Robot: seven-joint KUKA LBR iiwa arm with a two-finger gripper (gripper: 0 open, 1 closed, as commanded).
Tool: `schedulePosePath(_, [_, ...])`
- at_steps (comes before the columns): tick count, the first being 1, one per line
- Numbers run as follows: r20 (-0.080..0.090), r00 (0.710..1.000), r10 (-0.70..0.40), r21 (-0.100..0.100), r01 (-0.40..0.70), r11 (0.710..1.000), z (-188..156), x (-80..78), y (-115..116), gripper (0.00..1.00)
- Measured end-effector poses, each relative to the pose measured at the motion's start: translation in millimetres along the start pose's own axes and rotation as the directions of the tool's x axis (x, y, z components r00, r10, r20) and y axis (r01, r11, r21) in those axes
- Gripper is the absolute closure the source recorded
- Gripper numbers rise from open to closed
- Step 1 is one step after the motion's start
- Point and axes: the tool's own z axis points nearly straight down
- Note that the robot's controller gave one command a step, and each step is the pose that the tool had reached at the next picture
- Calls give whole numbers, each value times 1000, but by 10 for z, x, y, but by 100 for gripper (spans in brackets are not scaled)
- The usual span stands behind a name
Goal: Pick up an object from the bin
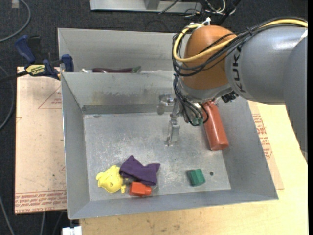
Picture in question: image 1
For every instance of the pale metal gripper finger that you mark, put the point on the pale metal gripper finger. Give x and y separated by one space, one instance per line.
168 137
175 133

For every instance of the grey metal bin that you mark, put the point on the grey metal bin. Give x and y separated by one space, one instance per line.
137 136

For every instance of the red-brown flat block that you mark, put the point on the red-brown flat block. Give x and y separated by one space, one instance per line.
216 128

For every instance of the purple cloth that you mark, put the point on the purple cloth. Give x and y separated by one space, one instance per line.
140 171

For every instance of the green block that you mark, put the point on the green block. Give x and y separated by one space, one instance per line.
196 177

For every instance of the orange-red block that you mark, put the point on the orange-red block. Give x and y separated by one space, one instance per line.
139 189

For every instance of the yellow toy animal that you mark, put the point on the yellow toy animal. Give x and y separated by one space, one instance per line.
111 180

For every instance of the brown cardboard board red print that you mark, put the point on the brown cardboard board red print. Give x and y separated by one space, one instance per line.
39 143

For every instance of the black cylinder on white bracket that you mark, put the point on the black cylinder on white bracket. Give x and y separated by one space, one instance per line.
228 97

